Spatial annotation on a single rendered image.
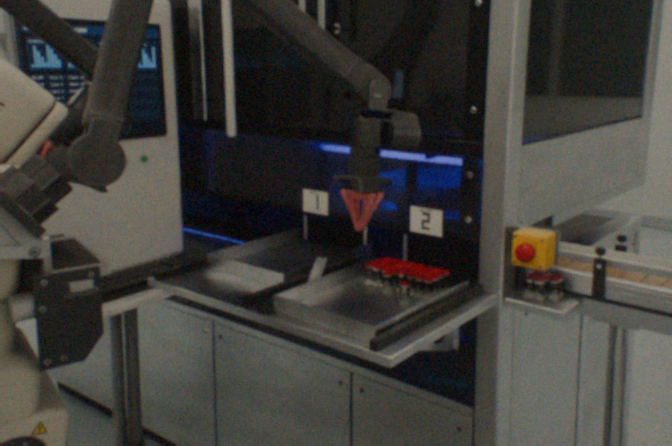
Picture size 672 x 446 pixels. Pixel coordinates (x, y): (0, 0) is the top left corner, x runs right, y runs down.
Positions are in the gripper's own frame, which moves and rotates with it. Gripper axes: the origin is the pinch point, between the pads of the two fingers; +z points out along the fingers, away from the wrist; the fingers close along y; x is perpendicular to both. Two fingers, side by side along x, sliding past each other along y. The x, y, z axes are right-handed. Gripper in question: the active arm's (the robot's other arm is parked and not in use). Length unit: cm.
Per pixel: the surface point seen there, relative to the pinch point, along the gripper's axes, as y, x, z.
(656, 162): 497, 77, -15
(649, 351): 250, 9, 75
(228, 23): 22, 64, -44
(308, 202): 35, 44, 2
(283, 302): 0.1, 17.7, 18.1
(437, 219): 35.1, 4.1, 0.9
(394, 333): 2.8, -7.7, 18.8
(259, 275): 11.2, 36.1, 17.2
